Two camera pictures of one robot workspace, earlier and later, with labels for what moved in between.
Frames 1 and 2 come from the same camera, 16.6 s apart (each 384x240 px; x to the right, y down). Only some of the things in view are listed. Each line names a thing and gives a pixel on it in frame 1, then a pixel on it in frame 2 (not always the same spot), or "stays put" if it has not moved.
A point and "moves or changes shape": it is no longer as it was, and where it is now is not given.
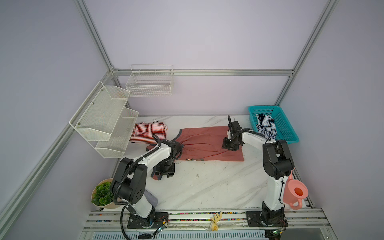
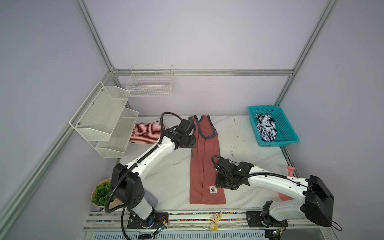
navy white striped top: [266, 126] stays put
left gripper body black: [165, 169] → [190, 141]
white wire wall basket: [150, 80] stays put
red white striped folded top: [142, 132] stays put
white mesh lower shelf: [115, 147] stays put
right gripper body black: [230, 143] → [223, 181]
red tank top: [203, 144] moves or changes shape
